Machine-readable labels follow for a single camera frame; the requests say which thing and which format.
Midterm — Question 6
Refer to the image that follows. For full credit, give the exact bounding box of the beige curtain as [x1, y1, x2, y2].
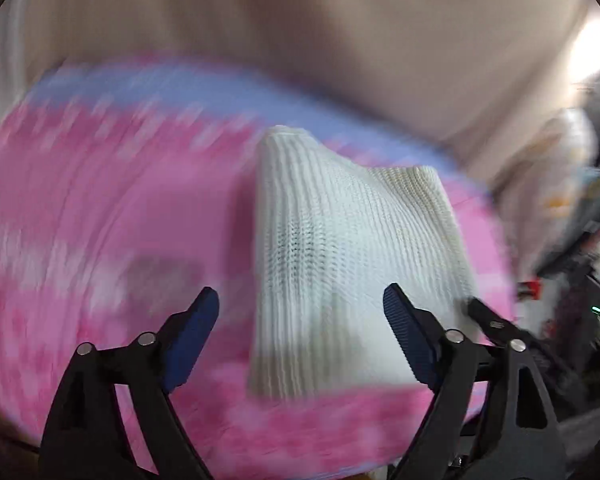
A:
[0, 0, 600, 201]

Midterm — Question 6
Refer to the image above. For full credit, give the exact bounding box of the pale plastic sheet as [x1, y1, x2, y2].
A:
[495, 107, 600, 271]

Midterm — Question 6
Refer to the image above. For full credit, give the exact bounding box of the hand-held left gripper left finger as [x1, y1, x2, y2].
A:
[39, 286, 221, 480]

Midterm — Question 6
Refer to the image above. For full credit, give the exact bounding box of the pink floral bedsheet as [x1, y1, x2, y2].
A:
[0, 55, 520, 480]

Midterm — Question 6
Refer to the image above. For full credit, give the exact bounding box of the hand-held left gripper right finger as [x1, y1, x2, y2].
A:
[383, 282, 569, 480]

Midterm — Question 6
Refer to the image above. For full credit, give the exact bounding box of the white red navy knit sweater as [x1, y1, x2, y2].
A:
[247, 125, 482, 401]

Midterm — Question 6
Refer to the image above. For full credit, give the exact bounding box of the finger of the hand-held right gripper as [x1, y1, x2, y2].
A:
[466, 298, 528, 348]

